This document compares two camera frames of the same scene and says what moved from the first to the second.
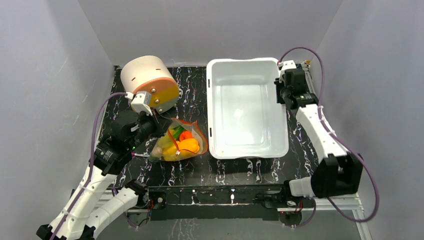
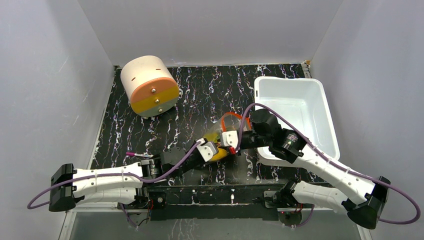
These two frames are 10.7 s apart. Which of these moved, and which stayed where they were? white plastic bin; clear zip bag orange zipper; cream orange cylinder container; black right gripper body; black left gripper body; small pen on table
Moved: black right gripper body; clear zip bag orange zipper; black left gripper body; white plastic bin
Stayed: cream orange cylinder container; small pen on table
